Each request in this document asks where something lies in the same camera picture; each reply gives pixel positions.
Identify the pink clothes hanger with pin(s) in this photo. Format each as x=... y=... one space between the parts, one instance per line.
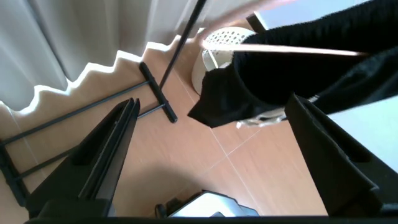
x=295 y=49

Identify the black clothes rack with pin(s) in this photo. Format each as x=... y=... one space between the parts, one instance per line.
x=158 y=93

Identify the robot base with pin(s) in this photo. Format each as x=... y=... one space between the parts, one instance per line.
x=211 y=205

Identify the black shorts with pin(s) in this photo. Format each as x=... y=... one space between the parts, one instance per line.
x=280 y=81

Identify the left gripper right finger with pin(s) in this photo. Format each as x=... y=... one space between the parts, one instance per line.
x=335 y=161

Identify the white laundry basket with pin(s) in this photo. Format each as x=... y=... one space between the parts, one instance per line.
x=224 y=35

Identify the beige curtain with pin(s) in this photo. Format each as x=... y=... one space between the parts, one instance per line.
x=93 y=31

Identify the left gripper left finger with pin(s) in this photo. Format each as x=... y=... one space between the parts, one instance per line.
x=93 y=161

